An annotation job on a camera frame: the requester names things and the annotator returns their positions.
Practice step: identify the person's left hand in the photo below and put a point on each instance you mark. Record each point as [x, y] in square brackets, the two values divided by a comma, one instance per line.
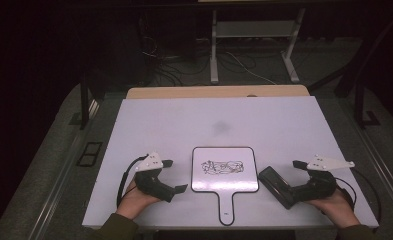
[135, 201]

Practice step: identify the large white tabletop panel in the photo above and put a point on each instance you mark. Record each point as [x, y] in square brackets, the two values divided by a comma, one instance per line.
[217, 116]

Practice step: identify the black whiteboard eraser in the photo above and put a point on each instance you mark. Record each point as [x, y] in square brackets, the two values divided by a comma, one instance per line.
[275, 186]

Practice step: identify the black metal stand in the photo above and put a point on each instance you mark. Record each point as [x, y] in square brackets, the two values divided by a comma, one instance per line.
[84, 106]
[360, 106]

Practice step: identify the person's right hand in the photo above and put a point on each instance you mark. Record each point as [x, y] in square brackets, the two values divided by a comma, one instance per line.
[334, 208]

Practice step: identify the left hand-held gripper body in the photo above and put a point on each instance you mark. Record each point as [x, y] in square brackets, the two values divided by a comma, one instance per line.
[149, 181]

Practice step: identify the white metal stand frame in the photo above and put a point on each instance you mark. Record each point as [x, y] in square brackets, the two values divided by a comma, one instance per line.
[254, 29]

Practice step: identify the wooden table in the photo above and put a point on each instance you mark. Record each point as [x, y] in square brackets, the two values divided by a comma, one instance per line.
[217, 91]

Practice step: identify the black rectangular floor frame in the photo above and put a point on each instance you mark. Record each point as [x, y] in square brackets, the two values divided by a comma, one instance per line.
[89, 154]

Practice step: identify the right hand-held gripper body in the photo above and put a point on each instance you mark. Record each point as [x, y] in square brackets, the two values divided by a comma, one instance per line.
[319, 185]

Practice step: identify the aluminium floor rail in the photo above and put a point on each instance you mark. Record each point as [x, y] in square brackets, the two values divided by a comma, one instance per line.
[380, 160]
[60, 180]

